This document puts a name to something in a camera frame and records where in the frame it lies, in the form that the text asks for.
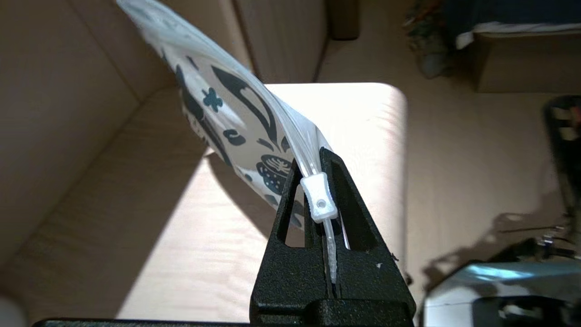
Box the brown low cabinet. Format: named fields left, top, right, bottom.
left=472, top=32, right=581, bottom=94

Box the dark blue white cloth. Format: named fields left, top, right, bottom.
left=443, top=0, right=581, bottom=50

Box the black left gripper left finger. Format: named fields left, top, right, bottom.
left=250, top=159, right=328, bottom=321

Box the light wood shelf table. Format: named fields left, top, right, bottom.
left=0, top=0, right=409, bottom=321

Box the grey green floor object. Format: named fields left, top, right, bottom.
left=404, top=0, right=454, bottom=80

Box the white pouch blue floral print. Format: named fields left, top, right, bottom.
left=116, top=0, right=350, bottom=284

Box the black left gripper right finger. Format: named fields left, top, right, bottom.
left=320, top=146, right=417, bottom=321

